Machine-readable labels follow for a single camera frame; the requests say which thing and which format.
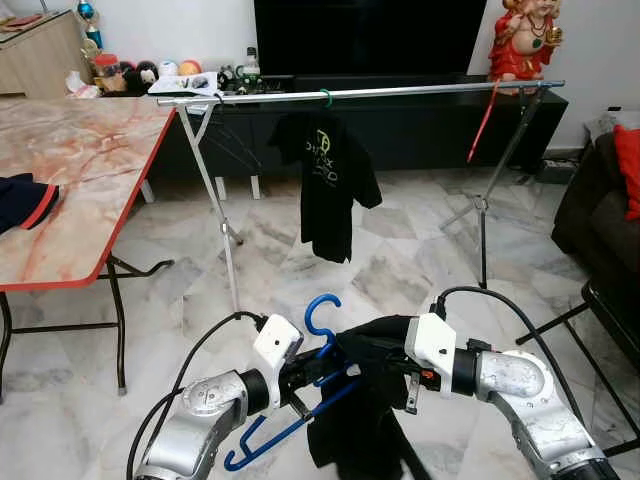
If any blue plastic hanger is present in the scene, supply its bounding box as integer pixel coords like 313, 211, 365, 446
222, 292, 364, 474

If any black garment with red stripes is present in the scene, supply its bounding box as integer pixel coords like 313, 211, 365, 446
304, 314, 433, 480

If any red plastic hanger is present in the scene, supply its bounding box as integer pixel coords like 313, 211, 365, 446
464, 81, 502, 165

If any black printed t-shirt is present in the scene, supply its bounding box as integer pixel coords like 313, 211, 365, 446
267, 107, 385, 265

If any black folding chair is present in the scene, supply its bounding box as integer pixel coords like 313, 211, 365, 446
514, 278, 640, 458

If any black TV cabinet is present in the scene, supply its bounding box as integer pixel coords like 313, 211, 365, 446
118, 72, 570, 183

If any dark brown sofa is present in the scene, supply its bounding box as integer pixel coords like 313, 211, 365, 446
551, 124, 640, 373

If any metal clothes rack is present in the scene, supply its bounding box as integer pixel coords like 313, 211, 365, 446
154, 79, 567, 314

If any red cushion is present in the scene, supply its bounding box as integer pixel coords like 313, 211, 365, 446
612, 124, 640, 222

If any marble folding table red edge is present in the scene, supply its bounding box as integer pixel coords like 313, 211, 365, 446
0, 95, 180, 398

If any stack of white papers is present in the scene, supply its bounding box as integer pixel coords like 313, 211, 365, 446
147, 71, 227, 110

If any bottle with green label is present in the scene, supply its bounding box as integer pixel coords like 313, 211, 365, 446
242, 46, 262, 82

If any side table with lace cloth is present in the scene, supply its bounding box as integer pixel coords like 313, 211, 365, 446
582, 104, 623, 143

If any navy garment with red trim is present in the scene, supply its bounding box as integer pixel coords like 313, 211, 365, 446
0, 174, 62, 237

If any black mouse plush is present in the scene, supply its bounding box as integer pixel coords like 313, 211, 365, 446
120, 59, 160, 94

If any black television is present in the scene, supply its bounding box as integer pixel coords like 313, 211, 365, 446
252, 0, 489, 80

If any laughing Buddha statue red robe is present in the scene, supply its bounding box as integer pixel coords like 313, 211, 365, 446
487, 0, 565, 84

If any jar with red lid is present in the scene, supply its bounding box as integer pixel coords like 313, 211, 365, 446
91, 52, 124, 95

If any pink tissue pack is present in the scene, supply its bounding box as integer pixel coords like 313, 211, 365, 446
64, 69, 102, 100

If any gold and blue trophy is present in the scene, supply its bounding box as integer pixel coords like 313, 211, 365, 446
76, 0, 105, 53

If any light wooden sideboard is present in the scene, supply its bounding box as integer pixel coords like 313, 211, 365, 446
0, 10, 98, 100

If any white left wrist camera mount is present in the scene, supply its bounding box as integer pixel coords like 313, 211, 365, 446
251, 314, 305, 387

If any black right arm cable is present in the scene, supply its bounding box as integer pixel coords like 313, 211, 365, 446
429, 284, 578, 403

